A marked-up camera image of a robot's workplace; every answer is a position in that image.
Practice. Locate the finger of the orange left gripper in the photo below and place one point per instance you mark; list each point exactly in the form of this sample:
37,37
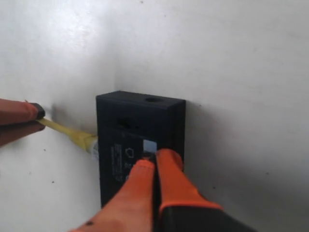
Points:
16,112
12,131

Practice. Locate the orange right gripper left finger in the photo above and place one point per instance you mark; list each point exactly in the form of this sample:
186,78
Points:
131,209

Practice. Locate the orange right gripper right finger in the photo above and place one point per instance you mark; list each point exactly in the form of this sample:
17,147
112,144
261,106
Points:
183,208

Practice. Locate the black network switch box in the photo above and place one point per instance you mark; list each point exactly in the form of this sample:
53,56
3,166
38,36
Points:
127,124

